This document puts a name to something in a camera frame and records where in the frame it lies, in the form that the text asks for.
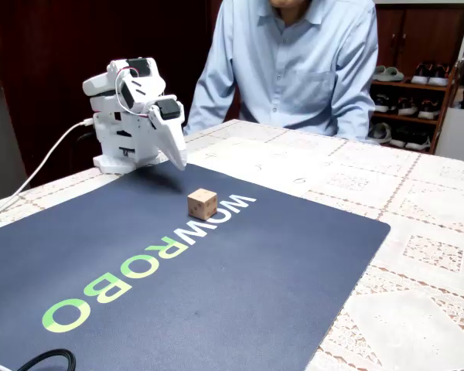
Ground wooden shoe rack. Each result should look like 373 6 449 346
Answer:
369 63 459 155

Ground dark blue WOWROBO mat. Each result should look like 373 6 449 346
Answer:
0 160 391 371

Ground black white sneaker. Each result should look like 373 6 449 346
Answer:
404 131 432 151
396 97 418 117
417 99 441 120
388 127 411 148
374 94 396 114

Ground white USB cable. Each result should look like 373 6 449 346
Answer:
0 118 94 224

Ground white numbered paper sheet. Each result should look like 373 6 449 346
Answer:
185 135 347 198

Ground thick black cable loop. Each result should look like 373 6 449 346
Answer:
17 349 77 371

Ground white lace tablecloth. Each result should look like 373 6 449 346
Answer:
0 118 464 371

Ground person in blue shirt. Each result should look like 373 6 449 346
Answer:
183 0 380 142

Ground wooden die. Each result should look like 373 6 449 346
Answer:
187 188 219 221

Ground black orange sneaker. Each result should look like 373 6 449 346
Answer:
428 63 449 87
411 61 434 85

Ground dark wooden cabinet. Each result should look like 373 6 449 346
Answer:
374 2 464 78

